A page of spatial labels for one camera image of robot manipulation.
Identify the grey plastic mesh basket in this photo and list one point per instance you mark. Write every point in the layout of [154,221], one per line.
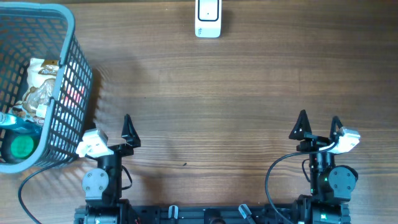
[44,31]

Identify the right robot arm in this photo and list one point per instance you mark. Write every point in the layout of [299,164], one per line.
[330,185]

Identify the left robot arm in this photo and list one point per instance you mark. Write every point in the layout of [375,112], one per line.
[103,185]

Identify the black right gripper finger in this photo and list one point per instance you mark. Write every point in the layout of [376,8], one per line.
[302,127]
[336,124]

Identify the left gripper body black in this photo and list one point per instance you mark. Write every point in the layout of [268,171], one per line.
[114,162]

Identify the white barcode scanner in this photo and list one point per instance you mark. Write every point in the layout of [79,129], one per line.
[208,14]

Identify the blue mouthwash bottle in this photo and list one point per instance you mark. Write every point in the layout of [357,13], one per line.
[18,125]

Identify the green lid jar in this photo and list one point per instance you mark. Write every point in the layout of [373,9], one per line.
[16,147]

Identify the red black snack pouch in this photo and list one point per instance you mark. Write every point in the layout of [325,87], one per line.
[73,86]

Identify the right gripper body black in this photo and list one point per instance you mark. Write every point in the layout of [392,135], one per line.
[313,143]

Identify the beige snack bag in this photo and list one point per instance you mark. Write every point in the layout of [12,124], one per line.
[41,77]

